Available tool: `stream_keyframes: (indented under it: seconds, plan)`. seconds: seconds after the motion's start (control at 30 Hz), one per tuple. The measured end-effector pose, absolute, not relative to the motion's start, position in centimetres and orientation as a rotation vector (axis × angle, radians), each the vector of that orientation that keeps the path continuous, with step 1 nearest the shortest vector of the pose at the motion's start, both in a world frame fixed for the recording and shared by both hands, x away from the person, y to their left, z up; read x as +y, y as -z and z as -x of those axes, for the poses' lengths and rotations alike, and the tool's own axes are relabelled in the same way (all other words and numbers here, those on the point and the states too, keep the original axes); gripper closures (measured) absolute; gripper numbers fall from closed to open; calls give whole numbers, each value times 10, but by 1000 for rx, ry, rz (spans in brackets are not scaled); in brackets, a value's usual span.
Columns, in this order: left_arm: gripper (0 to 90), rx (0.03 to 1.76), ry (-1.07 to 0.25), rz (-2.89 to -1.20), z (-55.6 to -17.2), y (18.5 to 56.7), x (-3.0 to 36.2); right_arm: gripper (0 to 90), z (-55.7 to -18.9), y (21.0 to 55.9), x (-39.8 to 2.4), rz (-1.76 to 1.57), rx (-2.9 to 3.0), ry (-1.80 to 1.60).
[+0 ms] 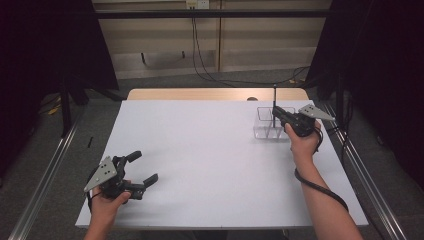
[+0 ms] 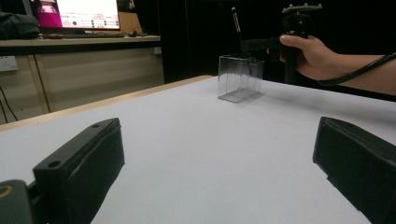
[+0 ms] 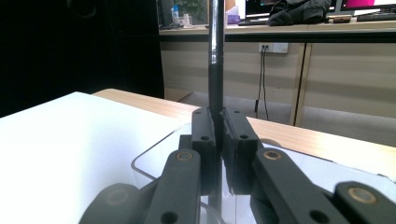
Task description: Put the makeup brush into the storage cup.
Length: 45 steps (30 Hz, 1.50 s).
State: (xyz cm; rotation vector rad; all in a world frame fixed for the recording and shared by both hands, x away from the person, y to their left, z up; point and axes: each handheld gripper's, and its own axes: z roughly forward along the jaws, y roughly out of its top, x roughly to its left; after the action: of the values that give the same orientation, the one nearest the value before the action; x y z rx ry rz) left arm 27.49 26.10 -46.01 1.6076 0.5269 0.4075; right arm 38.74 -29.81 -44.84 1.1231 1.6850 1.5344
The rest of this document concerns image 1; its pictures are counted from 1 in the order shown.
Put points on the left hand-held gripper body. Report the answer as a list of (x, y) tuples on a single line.
[(101, 174)]

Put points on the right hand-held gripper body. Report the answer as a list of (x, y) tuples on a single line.
[(300, 125)]

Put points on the black pen with silver tip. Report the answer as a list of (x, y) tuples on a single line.
[(274, 100)]

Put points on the clear acrylic organizer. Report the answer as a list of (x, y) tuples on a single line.
[(265, 128)]

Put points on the person's right hand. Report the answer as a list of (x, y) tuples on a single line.
[(305, 146)]

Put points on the person's left hand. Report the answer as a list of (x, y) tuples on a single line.
[(106, 208)]

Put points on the small black floor piece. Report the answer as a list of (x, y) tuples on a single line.
[(90, 142)]

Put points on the white table sheet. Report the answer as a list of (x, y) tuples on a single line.
[(200, 150)]

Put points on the black metal stand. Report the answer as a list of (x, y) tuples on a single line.
[(65, 110)]

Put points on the wooden table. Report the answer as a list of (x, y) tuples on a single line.
[(200, 94)]

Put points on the black curtain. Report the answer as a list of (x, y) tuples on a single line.
[(40, 50), (383, 66)]

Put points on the black horizontal beam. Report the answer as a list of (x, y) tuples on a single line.
[(200, 13)]

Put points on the aluminium floor rail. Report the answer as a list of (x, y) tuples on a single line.
[(373, 186), (46, 180)]

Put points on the white wall socket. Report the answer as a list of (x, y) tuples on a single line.
[(197, 3)]

